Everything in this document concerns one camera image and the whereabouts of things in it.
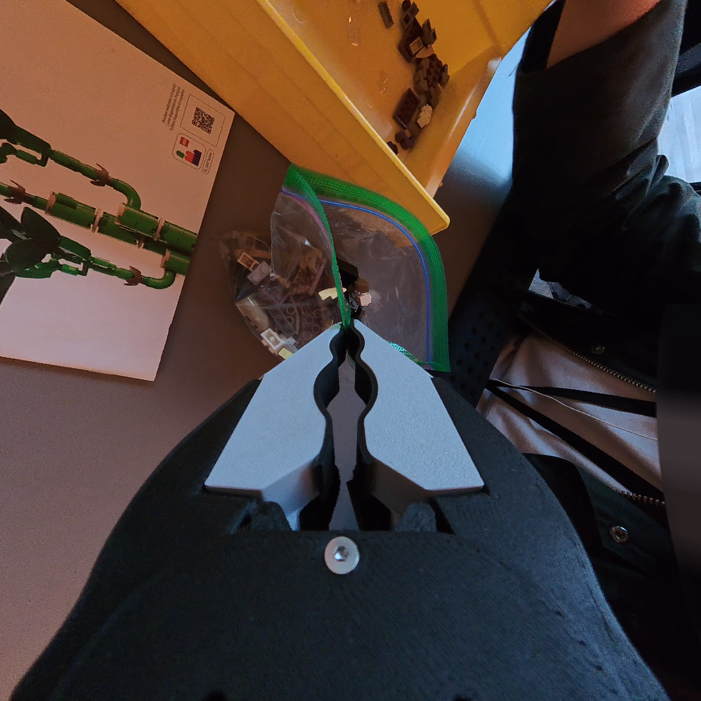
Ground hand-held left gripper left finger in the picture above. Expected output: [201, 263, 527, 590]
[204, 323, 349, 531]

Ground person's dark jacket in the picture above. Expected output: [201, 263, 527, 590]
[449, 0, 701, 701]

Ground toy instruction booklet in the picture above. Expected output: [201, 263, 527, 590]
[0, 0, 236, 382]

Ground clear zip bag green seal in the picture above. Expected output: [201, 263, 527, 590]
[219, 163, 451, 373]

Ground yellow plastic bin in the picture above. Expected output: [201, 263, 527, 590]
[114, 0, 555, 235]

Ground pile of mixed toy bricks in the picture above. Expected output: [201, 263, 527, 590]
[221, 230, 384, 359]

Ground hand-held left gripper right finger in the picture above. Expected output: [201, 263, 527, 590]
[347, 320, 486, 531]

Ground grey desk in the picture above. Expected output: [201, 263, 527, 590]
[0, 0, 535, 701]

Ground small toy bricks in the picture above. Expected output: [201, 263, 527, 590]
[378, 0, 451, 155]

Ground person's pale garment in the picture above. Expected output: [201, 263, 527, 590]
[475, 327, 666, 496]

